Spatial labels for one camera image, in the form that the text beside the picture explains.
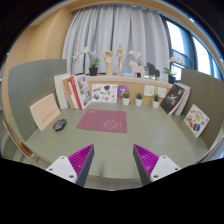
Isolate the wooden mannequin figure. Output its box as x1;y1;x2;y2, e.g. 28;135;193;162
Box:
116;45;127;72

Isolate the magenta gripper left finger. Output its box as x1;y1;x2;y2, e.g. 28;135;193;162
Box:
47;144;94;187

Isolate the pink wooden horse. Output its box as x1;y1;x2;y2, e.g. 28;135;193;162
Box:
129;61;144;78

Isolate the white orchid black pot right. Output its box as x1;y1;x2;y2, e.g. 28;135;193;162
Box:
164;56;183;84

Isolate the red white magazine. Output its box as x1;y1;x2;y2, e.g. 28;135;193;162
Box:
63;74;92;110

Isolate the wooden hand model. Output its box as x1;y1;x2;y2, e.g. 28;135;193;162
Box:
103;49;114;76

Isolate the black cover book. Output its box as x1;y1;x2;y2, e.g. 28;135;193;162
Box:
160;84;185;115

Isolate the small potted plant middle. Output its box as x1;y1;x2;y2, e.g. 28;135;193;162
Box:
135;93;143;106

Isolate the pink mouse pad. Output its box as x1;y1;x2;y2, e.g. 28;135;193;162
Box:
77;109;127;133

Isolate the white grey curtain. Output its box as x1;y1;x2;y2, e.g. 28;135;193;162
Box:
62;5;169;74

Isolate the white orchid behind horse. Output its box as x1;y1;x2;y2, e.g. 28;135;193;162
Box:
129;50;141;66

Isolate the purple round number sign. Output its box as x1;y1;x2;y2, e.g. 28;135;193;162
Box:
117;85;130;99

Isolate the black computer mouse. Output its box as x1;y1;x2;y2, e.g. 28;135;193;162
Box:
53;119;67;132

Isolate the colourful sticker card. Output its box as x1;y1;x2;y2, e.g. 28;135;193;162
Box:
184;105;210;138

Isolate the white orchid black pot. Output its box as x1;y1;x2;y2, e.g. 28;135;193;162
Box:
164;56;183;84
72;47;99;76

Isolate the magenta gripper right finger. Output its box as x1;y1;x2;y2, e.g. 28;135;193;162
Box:
133;144;180;185

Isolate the small potted plant left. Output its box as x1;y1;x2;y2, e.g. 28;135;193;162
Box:
122;92;130;106

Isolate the black wooden horse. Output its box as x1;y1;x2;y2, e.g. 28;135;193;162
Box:
146;63;160;77

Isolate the white book behind black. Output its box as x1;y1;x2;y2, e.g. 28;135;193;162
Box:
169;83;191;116

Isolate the white orchid black pot left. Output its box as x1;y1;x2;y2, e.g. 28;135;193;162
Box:
72;47;99;76

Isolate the small potted plant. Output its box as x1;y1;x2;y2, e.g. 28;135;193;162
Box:
135;93;143;106
153;94;160;108
122;92;130;106

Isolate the illustrated white card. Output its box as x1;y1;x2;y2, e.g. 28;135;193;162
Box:
92;84;118;103

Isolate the beige wooden board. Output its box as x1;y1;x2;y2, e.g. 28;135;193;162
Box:
30;94;60;130

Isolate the small potted plant right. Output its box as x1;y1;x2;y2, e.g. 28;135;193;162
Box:
153;94;160;108

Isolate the white wall socket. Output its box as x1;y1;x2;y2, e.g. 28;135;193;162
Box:
144;85;155;96

